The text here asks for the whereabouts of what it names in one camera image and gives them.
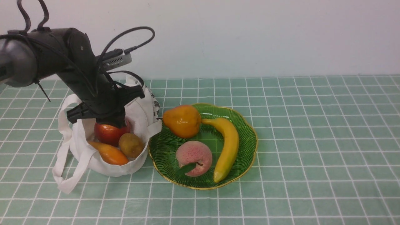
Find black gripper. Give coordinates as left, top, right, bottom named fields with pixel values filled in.
left=66, top=73, right=145, bottom=128

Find brown kiwi fruit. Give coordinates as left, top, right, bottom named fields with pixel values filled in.
left=119, top=133, right=145, bottom=158

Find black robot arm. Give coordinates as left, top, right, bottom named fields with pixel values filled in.
left=1, top=27, right=145, bottom=128

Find white cloth tote bag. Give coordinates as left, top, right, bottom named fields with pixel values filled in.
left=52, top=74, right=162, bottom=194

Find green glass fruit plate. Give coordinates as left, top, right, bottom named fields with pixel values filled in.
left=149, top=103, right=258, bottom=190

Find red apple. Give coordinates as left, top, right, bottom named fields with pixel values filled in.
left=94, top=120, right=131, bottom=147

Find orange mango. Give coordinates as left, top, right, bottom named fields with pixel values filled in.
left=88, top=141, right=129, bottom=166

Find orange yellow pear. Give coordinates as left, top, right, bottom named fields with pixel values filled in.
left=162, top=104, right=201, bottom=139

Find pink peach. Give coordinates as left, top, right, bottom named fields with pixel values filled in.
left=175, top=141, right=213, bottom=177

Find yellow banana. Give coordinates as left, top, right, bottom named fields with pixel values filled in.
left=202, top=117, right=239, bottom=183

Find green checkered tablecloth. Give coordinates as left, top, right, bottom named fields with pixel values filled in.
left=0, top=76, right=400, bottom=225

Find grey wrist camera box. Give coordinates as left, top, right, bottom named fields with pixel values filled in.
left=101, top=48, right=132, bottom=71

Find black camera cable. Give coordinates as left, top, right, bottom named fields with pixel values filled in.
left=95, top=26, right=156, bottom=91

